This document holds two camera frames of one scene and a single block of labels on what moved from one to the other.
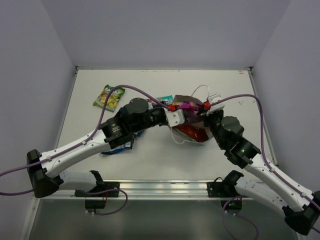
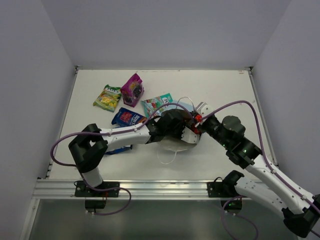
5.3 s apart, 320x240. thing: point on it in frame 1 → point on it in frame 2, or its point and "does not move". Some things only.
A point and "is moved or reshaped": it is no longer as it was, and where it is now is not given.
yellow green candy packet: (113, 98) does not move
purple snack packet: (188, 107) is moved or reshaped
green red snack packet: (169, 98) does not move
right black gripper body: (214, 120) does not move
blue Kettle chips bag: (128, 146) does not move
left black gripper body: (161, 114) → (180, 128)
